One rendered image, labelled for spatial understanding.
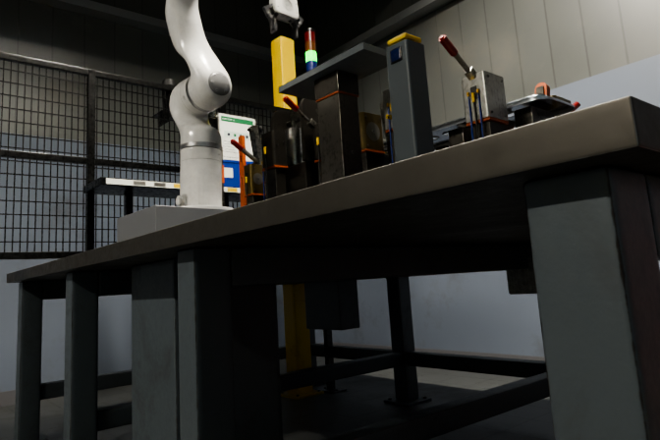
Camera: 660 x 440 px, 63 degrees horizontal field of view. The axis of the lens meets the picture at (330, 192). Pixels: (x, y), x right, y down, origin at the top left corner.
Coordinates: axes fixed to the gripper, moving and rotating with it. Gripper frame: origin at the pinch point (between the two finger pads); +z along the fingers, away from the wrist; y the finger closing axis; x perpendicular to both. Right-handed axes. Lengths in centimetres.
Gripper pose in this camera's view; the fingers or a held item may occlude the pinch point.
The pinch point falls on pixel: (284, 32)
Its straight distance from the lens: 197.6
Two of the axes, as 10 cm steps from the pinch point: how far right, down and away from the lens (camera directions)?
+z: 0.6, 9.8, -1.6
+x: -6.5, 1.6, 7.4
